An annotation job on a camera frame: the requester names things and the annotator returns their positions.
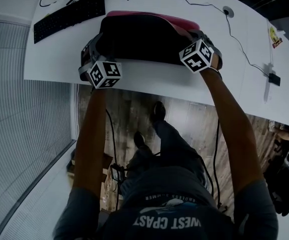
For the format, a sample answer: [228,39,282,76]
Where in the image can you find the person's dark trousers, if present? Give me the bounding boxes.
[120,119,213,203]

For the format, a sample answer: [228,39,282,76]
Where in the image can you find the black power adapter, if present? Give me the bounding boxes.
[267,72,282,87]

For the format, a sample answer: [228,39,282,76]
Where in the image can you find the person's right black shoe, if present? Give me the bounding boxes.
[152,100,167,122]

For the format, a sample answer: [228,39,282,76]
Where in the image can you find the thin black desk cable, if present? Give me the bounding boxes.
[163,0,271,77]

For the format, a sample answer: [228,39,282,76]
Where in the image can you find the person's grey shirt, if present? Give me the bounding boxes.
[52,178,280,240]

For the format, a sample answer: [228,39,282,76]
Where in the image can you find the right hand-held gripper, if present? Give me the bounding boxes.
[178,29,222,74]

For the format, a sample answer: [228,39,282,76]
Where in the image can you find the person's black shoe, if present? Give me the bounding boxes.
[133,131,147,150]
[152,100,167,122]

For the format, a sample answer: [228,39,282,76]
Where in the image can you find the white desk bracket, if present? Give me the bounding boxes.
[262,62,276,103]

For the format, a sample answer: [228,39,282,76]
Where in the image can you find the person's left forearm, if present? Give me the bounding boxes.
[72,87,107,193]

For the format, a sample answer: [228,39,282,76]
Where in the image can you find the yellow printed card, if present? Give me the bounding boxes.
[269,26,284,49]

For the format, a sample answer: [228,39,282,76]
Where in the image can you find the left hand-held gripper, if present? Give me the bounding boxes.
[78,32,123,90]

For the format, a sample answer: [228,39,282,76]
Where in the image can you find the person's left black shoe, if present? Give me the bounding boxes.
[133,131,147,150]

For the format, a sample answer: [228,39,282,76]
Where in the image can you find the cardboard box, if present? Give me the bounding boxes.
[68,153,126,210]

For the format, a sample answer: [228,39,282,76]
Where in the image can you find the black keyboard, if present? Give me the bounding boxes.
[33,0,107,45]

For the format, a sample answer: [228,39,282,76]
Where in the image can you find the black office chair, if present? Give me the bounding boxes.
[263,133,289,218]

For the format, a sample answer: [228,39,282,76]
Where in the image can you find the small black belt device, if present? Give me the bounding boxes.
[109,164,126,183]

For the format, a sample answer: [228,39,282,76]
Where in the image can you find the person's left hand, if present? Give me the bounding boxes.
[82,48,93,66]

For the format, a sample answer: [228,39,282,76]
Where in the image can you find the person's right hand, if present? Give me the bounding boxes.
[210,53,224,70]

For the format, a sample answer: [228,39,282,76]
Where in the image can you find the round desk cable grommet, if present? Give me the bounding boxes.
[222,5,235,18]

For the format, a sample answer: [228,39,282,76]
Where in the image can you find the person's right forearm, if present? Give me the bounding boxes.
[198,67,265,198]

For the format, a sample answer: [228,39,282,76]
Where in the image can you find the pink mat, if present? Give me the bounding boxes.
[98,10,202,66]

